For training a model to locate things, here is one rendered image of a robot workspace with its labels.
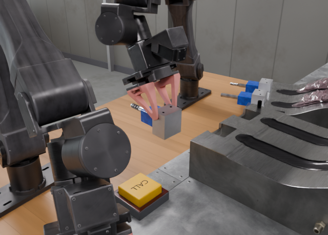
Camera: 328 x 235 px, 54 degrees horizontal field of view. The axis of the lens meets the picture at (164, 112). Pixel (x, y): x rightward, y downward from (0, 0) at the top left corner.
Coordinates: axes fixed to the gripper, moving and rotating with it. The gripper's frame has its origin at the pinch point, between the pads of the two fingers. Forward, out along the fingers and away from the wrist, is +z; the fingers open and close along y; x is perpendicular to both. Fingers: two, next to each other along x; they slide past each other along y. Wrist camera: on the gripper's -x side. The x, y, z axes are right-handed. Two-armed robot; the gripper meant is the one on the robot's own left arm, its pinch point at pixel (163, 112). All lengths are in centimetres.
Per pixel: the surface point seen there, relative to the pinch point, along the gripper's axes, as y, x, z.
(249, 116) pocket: 24.0, -2.3, 9.2
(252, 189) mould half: 2.8, -13.0, 18.3
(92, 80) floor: 148, 273, -41
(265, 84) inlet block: 46.4, 4.2, 4.8
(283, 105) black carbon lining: 41.8, -2.0, 11.4
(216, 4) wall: 206, 122, -60
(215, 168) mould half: 2.5, -6.0, 13.8
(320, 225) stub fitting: 2.4, -23.9, 24.0
